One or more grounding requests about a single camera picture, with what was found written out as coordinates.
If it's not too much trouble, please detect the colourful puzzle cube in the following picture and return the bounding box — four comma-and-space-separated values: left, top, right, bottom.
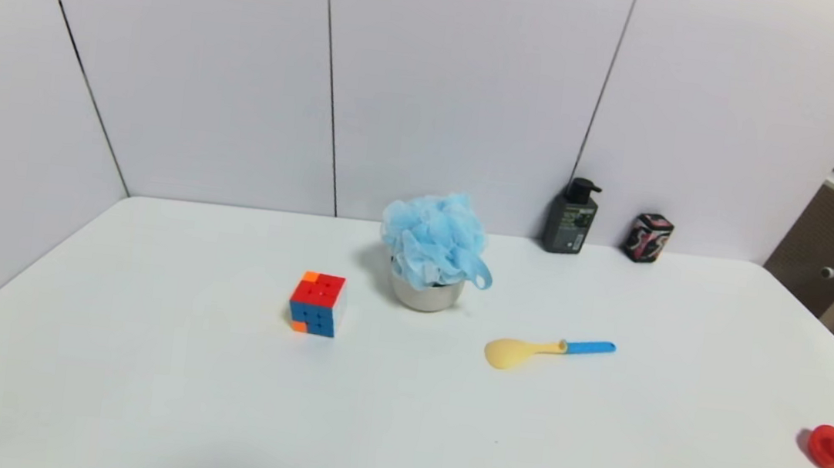
286, 269, 348, 340

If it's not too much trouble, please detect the light blue mesh bath loofah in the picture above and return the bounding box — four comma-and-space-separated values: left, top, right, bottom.
375, 184, 503, 297

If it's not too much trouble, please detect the yellow spoon with blue handle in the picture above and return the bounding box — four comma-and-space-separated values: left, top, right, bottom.
482, 329, 618, 382

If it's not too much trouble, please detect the black red patterned tin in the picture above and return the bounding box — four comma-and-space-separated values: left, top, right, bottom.
621, 210, 677, 267

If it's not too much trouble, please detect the beige round bowl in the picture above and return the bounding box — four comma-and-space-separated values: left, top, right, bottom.
386, 257, 467, 317

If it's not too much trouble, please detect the dark grey pump bottle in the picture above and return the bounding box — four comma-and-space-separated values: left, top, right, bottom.
541, 173, 604, 258

